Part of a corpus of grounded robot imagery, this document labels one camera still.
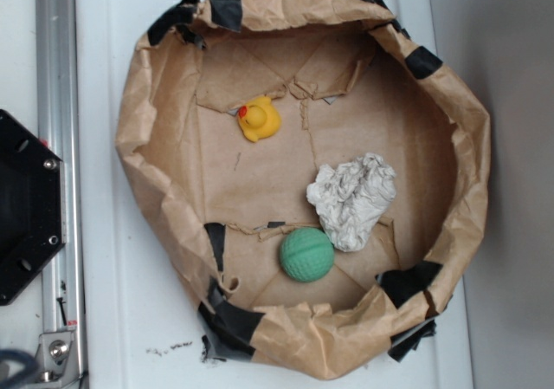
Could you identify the crumpled white paper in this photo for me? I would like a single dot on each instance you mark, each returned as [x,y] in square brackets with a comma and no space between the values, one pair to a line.
[350,199]

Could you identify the aluminium rail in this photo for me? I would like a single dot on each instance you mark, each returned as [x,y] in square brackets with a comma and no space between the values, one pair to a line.
[58,125]

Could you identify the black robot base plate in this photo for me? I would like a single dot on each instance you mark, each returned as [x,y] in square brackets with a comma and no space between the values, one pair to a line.
[31,216]

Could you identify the yellow rubber duck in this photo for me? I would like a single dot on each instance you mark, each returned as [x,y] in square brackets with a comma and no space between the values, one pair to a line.
[258,119]

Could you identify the green dimpled ball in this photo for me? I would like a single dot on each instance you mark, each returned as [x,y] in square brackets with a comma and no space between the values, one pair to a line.
[306,254]

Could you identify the brown paper bag bin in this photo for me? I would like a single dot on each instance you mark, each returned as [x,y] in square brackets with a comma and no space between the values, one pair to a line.
[346,79]

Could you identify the metal corner bracket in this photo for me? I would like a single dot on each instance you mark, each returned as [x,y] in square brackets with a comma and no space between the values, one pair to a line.
[60,358]

